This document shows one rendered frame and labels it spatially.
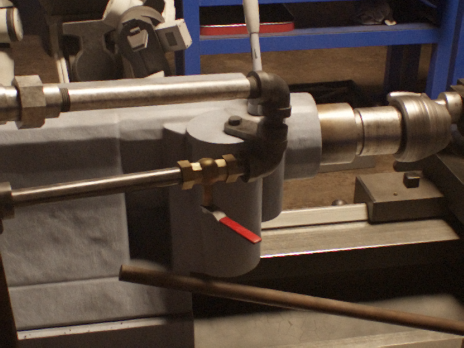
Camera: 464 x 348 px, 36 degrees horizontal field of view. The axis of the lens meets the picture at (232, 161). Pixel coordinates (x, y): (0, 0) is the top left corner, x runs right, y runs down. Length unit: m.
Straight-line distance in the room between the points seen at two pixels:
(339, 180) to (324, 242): 1.93
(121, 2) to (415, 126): 0.61
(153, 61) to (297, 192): 1.89
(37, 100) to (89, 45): 1.12
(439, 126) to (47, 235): 0.50
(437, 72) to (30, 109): 2.50
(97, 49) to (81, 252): 0.95
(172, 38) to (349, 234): 0.43
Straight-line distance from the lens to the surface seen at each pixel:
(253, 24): 0.84
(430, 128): 0.94
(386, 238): 1.20
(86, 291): 0.85
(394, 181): 1.29
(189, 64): 2.71
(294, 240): 1.18
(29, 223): 0.84
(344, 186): 3.05
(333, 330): 1.18
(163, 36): 1.15
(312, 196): 2.96
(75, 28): 1.73
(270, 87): 0.72
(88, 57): 1.73
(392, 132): 0.93
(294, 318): 1.19
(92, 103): 0.64
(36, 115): 0.62
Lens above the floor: 1.49
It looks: 28 degrees down
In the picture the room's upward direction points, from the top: straight up
